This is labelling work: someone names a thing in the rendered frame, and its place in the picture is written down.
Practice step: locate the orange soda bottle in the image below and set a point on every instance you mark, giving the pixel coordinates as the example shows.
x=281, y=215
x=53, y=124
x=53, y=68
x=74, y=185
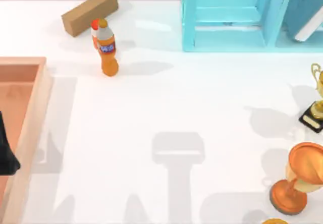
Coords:
x=108, y=50

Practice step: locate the red capped bottle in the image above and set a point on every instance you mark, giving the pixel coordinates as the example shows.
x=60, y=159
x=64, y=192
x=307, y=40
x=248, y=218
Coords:
x=94, y=33

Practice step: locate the light blue rack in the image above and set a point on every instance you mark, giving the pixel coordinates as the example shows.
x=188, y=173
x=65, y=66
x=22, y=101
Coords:
x=227, y=17

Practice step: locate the brown cardboard block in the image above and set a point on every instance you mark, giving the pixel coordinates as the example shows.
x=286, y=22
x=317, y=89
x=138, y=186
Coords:
x=88, y=13

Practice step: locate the salmon shallow box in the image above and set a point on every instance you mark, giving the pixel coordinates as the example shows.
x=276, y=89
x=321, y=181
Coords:
x=27, y=103

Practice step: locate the gold trophy black base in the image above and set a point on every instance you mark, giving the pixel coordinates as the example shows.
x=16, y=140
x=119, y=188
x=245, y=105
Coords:
x=315, y=108

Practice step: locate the orange copper trophy cup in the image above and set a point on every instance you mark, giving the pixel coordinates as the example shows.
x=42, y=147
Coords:
x=300, y=173

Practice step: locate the orange round object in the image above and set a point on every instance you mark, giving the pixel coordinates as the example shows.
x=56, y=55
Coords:
x=273, y=221

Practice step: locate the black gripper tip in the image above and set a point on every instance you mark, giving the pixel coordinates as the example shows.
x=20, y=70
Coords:
x=5, y=156

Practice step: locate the blue book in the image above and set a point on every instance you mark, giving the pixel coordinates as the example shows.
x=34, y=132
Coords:
x=300, y=9

